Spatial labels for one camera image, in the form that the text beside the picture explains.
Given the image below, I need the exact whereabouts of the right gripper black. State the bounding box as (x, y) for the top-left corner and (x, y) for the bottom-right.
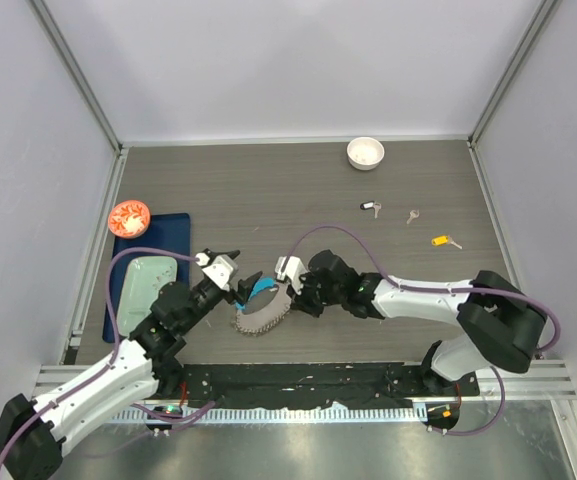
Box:
(287, 269), (345, 318)

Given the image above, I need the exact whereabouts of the large keyring with small rings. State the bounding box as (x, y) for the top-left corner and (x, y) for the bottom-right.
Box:
(231, 277), (292, 336)

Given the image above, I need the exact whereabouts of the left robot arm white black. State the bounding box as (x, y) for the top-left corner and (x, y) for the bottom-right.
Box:
(0, 249), (261, 479)

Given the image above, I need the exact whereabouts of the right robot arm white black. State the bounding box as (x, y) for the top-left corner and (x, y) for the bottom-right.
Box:
(275, 250), (546, 395)

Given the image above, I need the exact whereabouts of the key with black tag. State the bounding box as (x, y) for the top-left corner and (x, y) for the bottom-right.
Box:
(360, 201), (382, 219)

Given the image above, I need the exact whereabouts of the pale green rectangular plate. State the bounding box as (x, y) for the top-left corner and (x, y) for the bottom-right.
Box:
(116, 256), (178, 337)

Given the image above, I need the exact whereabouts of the bare silver key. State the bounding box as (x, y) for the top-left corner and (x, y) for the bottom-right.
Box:
(406, 210), (420, 224)

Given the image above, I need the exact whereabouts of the key with yellow tag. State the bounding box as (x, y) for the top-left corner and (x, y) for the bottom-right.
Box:
(431, 235), (463, 250)

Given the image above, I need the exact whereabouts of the orange patterned bowl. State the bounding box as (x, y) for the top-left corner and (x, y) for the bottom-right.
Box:
(107, 200), (151, 239)

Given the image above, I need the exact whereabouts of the white bowl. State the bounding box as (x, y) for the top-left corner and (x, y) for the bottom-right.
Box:
(346, 137), (385, 171)

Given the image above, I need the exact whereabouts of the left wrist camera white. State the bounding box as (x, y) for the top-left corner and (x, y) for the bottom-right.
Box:
(195, 252), (238, 291)

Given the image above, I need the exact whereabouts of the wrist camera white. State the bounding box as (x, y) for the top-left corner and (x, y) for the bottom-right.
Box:
(274, 256), (308, 295)
(195, 252), (238, 291)

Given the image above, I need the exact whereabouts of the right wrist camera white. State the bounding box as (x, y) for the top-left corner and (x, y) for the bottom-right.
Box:
(274, 256), (308, 295)

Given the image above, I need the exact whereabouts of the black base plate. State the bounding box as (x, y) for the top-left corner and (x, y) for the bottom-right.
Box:
(148, 362), (480, 410)

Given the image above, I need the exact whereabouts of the slotted cable duct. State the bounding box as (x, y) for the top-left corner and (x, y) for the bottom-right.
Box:
(107, 403), (427, 425)

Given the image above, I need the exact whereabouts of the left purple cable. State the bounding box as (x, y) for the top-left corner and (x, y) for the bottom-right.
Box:
(0, 247), (219, 480)

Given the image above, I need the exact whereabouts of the purple cable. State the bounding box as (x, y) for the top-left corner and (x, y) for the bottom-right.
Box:
(285, 223), (564, 436)
(0, 247), (219, 480)

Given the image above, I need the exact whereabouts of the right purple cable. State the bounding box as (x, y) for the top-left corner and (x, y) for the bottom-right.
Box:
(285, 223), (564, 436)

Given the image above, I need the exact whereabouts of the aluminium frame rail front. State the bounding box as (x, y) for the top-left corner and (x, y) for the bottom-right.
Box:
(465, 360), (577, 401)

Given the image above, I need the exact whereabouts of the left aluminium corner post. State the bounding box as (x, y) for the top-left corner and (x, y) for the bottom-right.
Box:
(27, 0), (123, 154)

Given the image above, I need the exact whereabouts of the aluminium corner post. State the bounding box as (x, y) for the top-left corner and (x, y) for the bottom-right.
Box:
(468, 0), (561, 149)
(27, 0), (123, 154)

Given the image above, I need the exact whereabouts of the right aluminium corner post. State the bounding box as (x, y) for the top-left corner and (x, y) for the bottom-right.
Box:
(468, 0), (561, 149)

